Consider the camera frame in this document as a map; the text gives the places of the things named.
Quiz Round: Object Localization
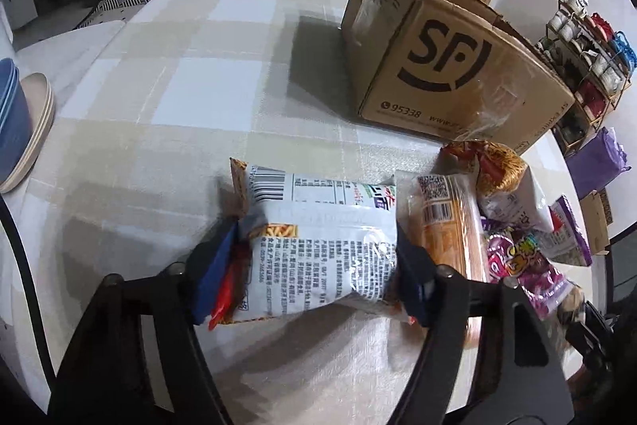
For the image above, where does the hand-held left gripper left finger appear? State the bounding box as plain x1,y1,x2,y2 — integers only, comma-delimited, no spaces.
47,218,250,425

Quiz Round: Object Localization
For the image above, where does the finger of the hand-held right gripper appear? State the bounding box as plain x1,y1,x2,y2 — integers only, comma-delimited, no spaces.
565,300,615,386

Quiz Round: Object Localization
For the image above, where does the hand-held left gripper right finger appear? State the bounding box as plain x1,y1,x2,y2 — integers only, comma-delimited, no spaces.
388,228,573,425

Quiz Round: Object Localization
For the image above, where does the orange snack packet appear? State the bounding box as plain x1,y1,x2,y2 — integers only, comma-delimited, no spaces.
395,171,491,286

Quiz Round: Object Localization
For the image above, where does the white noodle snack packet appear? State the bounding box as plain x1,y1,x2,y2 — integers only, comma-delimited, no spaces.
229,157,416,331
440,140,553,231

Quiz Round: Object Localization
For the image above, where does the white purple snack packet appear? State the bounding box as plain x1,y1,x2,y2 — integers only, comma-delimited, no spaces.
545,195,593,267

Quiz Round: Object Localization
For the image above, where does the brown cardboard box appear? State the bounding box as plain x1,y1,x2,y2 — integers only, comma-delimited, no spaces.
341,0,575,154

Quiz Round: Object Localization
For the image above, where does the brown cardboard carton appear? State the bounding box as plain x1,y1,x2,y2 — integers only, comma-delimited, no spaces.
580,191,614,257

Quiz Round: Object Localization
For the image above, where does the purple bag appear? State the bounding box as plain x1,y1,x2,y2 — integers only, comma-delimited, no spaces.
565,126,633,202

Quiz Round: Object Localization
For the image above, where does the beige plate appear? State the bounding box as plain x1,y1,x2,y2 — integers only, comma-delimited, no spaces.
0,74,57,194

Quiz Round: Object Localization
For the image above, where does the wooden shoe rack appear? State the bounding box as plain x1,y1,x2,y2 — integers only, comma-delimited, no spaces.
537,0,637,157

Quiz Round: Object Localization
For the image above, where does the blue bowl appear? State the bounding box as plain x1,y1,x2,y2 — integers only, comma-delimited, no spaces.
0,58,31,157
0,71,35,174

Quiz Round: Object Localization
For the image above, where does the black white patterned rug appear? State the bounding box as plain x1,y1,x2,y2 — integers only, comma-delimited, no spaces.
74,0,160,30

